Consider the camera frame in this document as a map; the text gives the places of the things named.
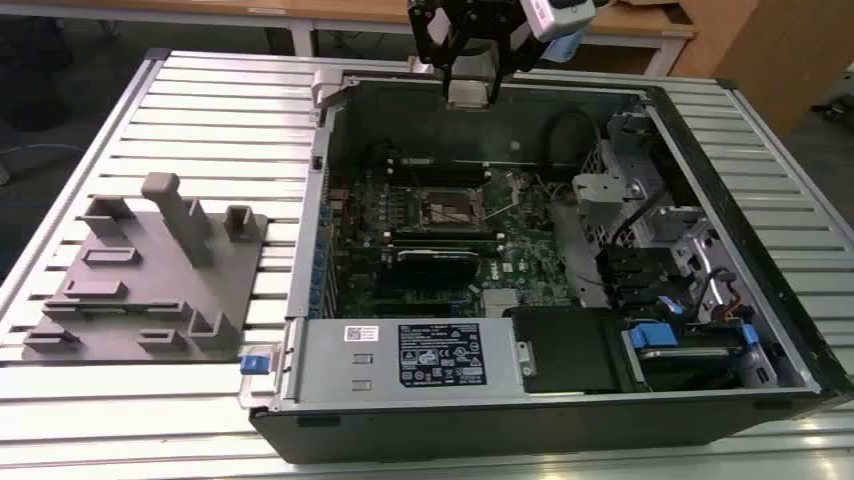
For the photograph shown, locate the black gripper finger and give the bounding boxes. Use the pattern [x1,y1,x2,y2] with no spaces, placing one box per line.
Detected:
[489,29,545,107]
[407,0,468,100]

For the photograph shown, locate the silver CPU chip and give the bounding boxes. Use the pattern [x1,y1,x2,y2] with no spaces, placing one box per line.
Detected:
[445,77,496,110]

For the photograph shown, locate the thin metal locking lever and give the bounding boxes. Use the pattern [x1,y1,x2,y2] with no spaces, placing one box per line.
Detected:
[484,198,527,224]

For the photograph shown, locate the metal CPU socket cover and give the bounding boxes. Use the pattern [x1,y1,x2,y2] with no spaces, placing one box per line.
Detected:
[473,169,503,229]

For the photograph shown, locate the metal CPU socket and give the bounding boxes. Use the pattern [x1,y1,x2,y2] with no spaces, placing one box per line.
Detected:
[413,185,493,235]

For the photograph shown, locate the grey plastic case latch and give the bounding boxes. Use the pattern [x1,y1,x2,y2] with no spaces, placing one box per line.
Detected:
[309,68,347,109]

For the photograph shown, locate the silver metal drive cage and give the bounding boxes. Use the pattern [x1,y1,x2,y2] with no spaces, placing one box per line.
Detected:
[549,110,676,309]

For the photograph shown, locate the green motherboard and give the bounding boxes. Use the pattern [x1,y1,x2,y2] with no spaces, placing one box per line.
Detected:
[324,164,583,319]

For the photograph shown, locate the brown wooden cabinet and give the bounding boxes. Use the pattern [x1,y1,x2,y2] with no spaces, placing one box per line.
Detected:
[665,0,854,147]

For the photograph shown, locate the black graphics card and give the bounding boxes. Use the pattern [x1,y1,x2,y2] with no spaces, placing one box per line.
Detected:
[395,248,483,302]

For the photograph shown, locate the silver chipset heatsink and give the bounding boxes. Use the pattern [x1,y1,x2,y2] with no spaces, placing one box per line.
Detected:
[480,288,523,317]

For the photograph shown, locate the black plastic shroud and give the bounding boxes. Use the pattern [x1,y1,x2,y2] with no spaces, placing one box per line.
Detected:
[509,305,653,395]

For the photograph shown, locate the hard disk blue carrier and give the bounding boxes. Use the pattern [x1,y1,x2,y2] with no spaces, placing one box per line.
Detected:
[623,322,735,393]

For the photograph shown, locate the grey power supply unit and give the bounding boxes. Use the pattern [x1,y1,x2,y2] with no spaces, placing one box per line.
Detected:
[290,318,520,404]

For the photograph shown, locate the grey plastic parts rack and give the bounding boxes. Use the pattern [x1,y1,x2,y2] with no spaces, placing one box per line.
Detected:
[18,172,272,362]

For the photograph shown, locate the blue power supply latch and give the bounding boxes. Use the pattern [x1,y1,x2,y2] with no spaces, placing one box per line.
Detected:
[237,352,273,377]

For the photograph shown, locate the black open PC case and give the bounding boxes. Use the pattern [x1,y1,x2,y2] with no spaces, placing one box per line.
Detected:
[236,68,854,466]

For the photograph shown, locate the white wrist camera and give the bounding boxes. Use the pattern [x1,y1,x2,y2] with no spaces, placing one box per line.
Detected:
[517,0,605,43]

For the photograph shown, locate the wooden desk white frame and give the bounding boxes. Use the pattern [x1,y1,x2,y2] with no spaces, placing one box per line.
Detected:
[0,0,315,57]
[292,0,699,77]

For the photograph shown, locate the orange yellow wires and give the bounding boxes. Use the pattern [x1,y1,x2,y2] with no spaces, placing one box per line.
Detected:
[713,297,754,325]

